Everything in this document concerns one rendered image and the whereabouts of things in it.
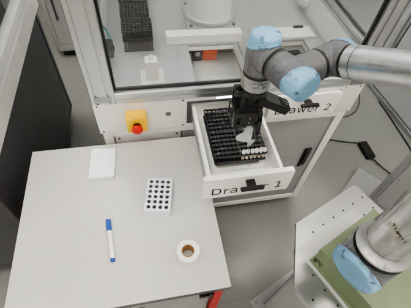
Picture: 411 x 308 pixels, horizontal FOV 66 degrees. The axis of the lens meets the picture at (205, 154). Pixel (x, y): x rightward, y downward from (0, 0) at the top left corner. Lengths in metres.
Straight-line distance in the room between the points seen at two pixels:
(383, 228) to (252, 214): 1.32
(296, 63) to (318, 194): 1.52
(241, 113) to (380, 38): 0.60
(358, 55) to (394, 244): 0.38
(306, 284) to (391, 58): 0.66
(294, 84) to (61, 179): 0.85
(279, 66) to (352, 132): 1.93
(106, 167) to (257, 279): 1.04
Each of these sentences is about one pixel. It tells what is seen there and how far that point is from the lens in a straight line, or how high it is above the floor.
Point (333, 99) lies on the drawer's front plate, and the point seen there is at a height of 0.89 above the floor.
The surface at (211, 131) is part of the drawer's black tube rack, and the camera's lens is 1.09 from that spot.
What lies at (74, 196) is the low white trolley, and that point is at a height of 0.76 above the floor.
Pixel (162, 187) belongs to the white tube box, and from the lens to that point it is 1.09.
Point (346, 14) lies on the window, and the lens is 1.15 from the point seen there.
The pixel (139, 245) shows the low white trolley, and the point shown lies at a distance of 1.03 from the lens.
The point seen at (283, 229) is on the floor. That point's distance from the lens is 1.96.
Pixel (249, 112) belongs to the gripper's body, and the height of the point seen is 1.11.
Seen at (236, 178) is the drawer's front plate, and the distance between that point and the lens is 0.95.
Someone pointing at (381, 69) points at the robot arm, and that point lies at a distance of 0.71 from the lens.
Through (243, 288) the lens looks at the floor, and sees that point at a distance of 1.79.
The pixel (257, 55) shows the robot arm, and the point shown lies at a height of 1.29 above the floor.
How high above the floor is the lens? 1.71
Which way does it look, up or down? 53 degrees down
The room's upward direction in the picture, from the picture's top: 6 degrees clockwise
